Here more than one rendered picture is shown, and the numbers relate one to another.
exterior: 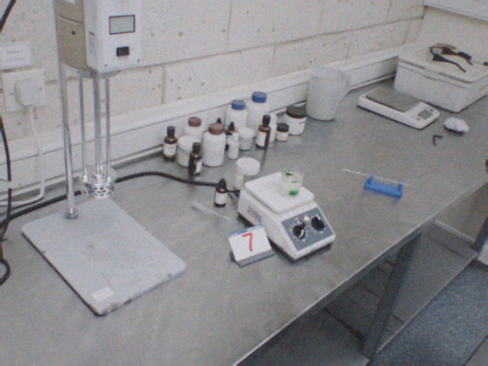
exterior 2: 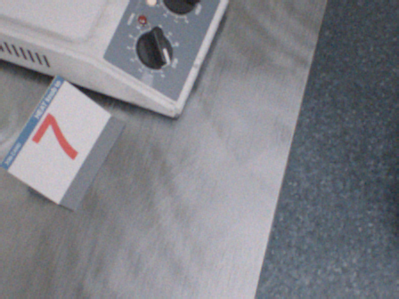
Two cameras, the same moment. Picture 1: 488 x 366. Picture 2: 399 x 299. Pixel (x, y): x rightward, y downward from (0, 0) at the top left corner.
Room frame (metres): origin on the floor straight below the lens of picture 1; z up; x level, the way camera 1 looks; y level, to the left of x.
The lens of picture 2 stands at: (0.53, -0.04, 1.37)
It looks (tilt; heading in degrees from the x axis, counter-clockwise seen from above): 67 degrees down; 338
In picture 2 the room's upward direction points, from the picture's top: 4 degrees counter-clockwise
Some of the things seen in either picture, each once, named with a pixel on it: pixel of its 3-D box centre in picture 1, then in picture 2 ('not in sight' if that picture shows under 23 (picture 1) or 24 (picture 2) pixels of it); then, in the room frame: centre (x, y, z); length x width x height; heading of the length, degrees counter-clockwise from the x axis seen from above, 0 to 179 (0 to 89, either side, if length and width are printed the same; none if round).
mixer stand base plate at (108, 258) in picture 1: (102, 247); not in sight; (0.75, 0.26, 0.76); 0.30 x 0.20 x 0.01; 50
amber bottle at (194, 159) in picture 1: (195, 158); not in sight; (1.11, 0.13, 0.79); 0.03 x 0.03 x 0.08
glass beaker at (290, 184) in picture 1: (291, 179); not in sight; (0.93, -0.10, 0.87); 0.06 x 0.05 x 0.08; 163
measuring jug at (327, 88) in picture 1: (328, 93); not in sight; (1.63, -0.24, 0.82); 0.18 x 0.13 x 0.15; 127
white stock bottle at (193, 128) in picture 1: (193, 135); not in sight; (1.21, 0.16, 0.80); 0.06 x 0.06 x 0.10
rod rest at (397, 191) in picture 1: (384, 184); not in sight; (1.17, -0.38, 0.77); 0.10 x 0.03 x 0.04; 79
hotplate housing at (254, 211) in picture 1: (283, 212); (85, 1); (0.93, -0.10, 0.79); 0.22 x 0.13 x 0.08; 44
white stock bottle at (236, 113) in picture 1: (235, 119); not in sight; (1.34, 0.05, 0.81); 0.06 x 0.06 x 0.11
